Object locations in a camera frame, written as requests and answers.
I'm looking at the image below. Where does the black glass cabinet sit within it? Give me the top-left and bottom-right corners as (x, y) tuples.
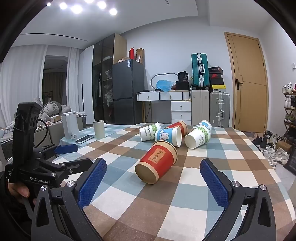
(92, 33), (127, 124)

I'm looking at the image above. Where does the white dressing desk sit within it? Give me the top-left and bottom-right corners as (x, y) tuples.
(136, 90), (192, 102)

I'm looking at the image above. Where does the oval mirror frame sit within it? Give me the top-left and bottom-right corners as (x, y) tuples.
(150, 72), (177, 90)

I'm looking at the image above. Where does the white green paper cup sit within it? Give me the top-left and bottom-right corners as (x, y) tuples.
(139, 122), (162, 142)
(184, 127), (211, 149)

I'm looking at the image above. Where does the grey sofa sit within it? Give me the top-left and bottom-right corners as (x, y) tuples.
(0, 120), (15, 151)

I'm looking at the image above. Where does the silver suitcase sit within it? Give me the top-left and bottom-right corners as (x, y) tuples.
(209, 92), (231, 128)

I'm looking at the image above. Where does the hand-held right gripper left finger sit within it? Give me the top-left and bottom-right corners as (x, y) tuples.
(31, 158), (108, 241)

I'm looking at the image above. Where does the pile of shoes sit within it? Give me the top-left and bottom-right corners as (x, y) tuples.
(251, 131), (289, 167)

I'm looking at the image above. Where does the smartphone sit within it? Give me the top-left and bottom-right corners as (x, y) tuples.
(75, 134), (95, 144)

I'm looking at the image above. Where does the cluster of ceiling spotlights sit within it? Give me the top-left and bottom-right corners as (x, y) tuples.
(45, 0), (118, 15)

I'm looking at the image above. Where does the blue plastic bag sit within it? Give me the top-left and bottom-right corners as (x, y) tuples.
(156, 79), (175, 92)

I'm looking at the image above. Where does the checkered tablecloth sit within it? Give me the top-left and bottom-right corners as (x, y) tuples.
(50, 122), (293, 241)

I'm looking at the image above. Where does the blue rabbit paper cup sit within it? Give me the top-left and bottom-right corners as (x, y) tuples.
(193, 120), (212, 132)
(154, 126), (183, 148)

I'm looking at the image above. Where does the teal suitcase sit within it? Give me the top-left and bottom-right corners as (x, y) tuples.
(191, 53), (210, 90)

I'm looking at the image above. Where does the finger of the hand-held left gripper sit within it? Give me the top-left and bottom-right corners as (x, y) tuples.
(38, 158), (93, 179)
(33, 144), (78, 160)

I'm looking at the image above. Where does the wooden door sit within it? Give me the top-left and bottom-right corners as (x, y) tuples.
(224, 32), (269, 133)

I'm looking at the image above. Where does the white electric kettle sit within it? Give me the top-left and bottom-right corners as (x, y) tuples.
(61, 112), (80, 140)

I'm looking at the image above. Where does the red paper cup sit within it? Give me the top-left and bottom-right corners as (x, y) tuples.
(135, 141), (178, 185)
(164, 120), (188, 136)

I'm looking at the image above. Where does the shoe rack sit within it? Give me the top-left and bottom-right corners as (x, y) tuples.
(282, 81), (296, 144)

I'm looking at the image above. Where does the white drawer cabinet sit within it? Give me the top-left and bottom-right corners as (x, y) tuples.
(171, 101), (192, 127)

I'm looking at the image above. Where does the grey clothes pile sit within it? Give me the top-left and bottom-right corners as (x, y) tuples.
(29, 96), (71, 121)

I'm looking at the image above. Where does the black bag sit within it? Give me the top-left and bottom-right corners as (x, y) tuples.
(175, 71), (191, 91)

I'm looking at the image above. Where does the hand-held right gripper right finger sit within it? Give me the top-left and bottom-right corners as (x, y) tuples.
(199, 159), (277, 241)

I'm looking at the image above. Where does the beige tumbler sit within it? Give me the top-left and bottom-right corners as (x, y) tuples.
(93, 120), (105, 140)

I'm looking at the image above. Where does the person's left hand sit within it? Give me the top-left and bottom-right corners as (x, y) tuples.
(7, 183), (36, 209)

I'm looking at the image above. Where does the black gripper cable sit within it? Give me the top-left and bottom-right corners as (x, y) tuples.
(35, 119), (49, 160)

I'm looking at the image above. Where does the beige suitcase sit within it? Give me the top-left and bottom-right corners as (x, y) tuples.
(191, 89), (210, 127)

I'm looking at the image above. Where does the white sheer curtain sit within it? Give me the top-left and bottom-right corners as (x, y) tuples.
(0, 45), (48, 123)
(67, 46), (80, 113)

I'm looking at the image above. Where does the dark grey refrigerator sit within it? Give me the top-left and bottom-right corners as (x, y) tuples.
(112, 59), (145, 126)

